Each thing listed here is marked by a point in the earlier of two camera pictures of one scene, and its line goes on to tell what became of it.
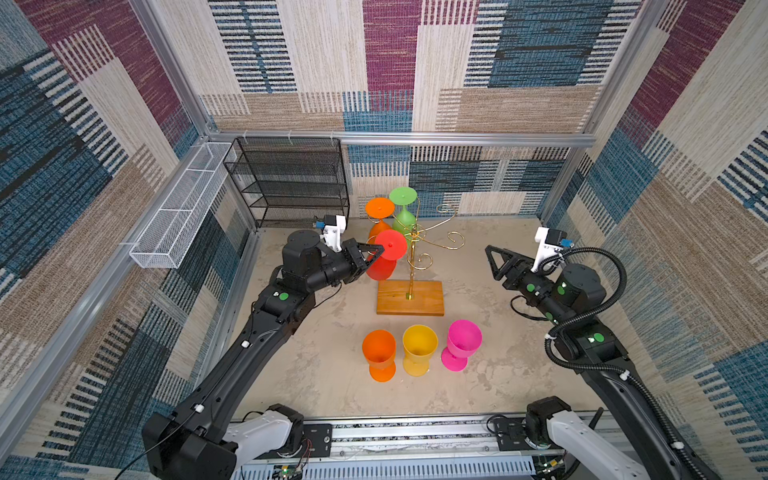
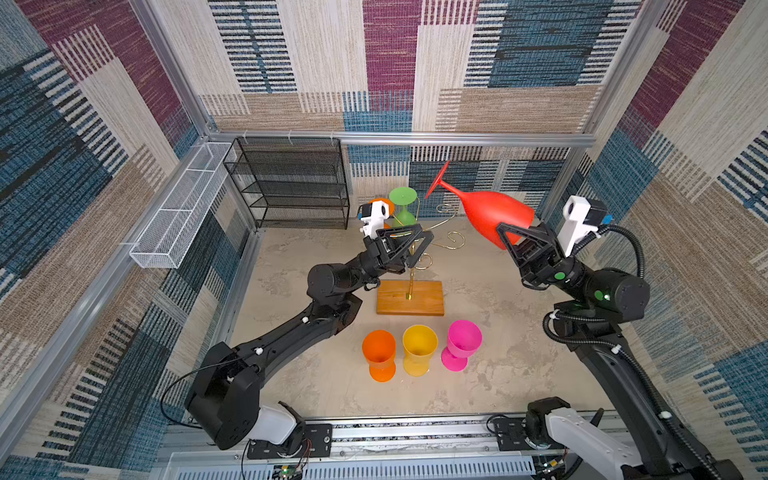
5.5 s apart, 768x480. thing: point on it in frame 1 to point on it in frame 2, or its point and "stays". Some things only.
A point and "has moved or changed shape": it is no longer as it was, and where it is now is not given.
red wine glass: x=381 y=265 has moved or changed shape
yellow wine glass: x=419 y=344 stays
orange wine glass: x=379 y=346 stays
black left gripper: x=350 y=255 to x=382 y=256
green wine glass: x=405 y=220 stays
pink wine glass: x=464 y=338 stays
